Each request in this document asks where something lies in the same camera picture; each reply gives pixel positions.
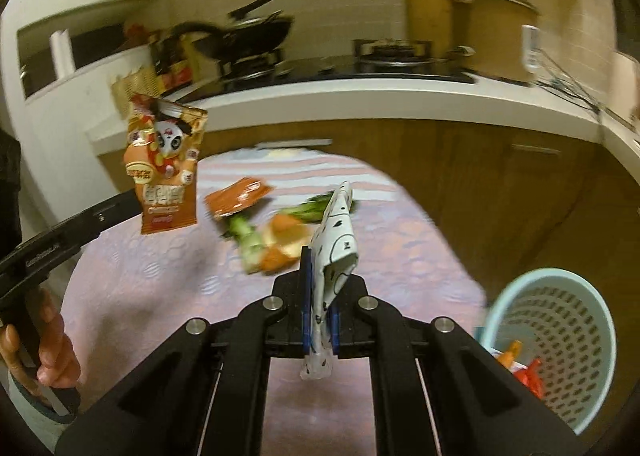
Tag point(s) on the black wok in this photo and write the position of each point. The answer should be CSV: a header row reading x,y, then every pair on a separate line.
x,y
250,34

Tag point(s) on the black gas stove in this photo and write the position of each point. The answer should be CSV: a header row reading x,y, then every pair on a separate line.
x,y
325,69

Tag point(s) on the orange peel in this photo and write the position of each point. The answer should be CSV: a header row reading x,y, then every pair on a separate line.
x,y
282,231

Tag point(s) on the beige rice cooker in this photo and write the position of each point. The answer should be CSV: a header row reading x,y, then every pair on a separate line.
x,y
490,36

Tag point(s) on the blue perforated plastic basket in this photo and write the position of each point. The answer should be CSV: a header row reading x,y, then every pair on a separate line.
x,y
575,336

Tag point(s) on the white timer socket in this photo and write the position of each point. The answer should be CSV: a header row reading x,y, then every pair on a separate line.
x,y
530,46

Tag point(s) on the white electric kettle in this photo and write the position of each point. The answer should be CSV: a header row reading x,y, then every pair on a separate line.
x,y
622,81

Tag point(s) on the dark sauce bottle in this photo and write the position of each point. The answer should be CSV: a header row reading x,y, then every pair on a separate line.
x,y
162,64
182,61

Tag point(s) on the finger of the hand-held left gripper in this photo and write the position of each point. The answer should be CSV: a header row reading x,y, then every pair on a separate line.
x,y
112,211

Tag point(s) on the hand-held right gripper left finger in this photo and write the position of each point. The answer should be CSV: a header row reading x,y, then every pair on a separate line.
x,y
306,316

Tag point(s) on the orange panda snack packet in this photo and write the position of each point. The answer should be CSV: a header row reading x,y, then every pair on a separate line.
x,y
165,171

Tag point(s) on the gold patterned bag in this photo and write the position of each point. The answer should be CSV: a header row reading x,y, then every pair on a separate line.
x,y
137,86

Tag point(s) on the white paper towel roll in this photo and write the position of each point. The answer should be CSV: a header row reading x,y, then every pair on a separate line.
x,y
62,54

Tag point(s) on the person's left hand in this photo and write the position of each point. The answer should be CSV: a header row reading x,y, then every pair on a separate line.
x,y
55,346

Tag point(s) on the orange torn wrapper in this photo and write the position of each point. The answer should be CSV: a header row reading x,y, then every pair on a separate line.
x,y
235,198

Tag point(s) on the red plastic bag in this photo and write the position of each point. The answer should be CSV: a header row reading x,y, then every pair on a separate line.
x,y
530,378

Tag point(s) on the white black patterned packet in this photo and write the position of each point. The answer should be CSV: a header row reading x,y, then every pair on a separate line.
x,y
335,236

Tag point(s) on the pale vegetable stem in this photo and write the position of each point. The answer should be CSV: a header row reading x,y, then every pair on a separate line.
x,y
247,241

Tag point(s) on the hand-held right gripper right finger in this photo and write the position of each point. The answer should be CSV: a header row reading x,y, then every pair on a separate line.
x,y
335,336

